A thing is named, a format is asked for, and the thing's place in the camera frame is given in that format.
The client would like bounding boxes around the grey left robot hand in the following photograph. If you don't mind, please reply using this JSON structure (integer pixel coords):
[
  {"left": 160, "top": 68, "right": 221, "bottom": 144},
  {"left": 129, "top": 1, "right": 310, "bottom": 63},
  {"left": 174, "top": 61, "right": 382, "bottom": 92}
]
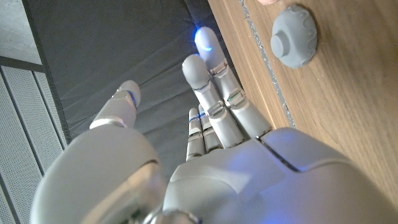
[{"left": 29, "top": 26, "right": 398, "bottom": 224}]

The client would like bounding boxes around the black curtain backdrop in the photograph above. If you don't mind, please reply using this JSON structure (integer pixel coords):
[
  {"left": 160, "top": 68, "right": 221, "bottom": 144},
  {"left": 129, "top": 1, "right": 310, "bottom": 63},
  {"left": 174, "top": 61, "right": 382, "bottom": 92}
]
[{"left": 21, "top": 0, "right": 246, "bottom": 184}]

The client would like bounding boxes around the small grey toy disc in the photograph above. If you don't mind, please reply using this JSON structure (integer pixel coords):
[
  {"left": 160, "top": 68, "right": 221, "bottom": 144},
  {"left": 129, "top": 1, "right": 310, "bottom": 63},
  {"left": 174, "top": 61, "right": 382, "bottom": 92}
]
[{"left": 270, "top": 4, "right": 318, "bottom": 69}]

